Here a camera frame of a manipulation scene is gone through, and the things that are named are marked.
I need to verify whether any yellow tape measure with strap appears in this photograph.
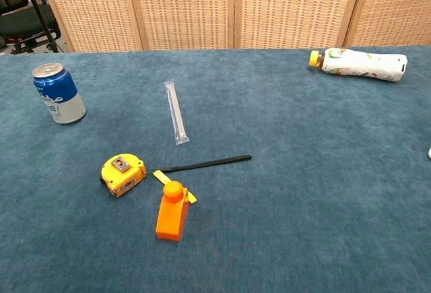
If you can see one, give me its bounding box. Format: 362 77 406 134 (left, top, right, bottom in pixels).
100 153 253 206

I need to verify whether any black office chair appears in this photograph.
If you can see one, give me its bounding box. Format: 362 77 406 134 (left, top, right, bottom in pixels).
0 0 62 55

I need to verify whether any blue and white soda can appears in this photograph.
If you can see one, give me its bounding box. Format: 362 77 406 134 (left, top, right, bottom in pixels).
32 63 87 125

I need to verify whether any blue carpet table mat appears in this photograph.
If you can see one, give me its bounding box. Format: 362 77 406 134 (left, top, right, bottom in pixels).
0 45 431 293

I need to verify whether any straw in clear wrapper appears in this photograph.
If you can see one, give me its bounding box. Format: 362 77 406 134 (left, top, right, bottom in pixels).
164 79 190 145

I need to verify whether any woven rattan folding screen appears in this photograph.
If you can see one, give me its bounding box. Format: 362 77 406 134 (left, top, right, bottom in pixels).
35 0 431 52

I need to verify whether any black tripod stand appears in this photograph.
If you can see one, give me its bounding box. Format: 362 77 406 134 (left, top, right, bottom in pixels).
16 0 61 53

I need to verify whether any white labelled bottle yellow cap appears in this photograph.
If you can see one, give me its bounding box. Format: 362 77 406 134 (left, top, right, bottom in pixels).
308 47 408 83

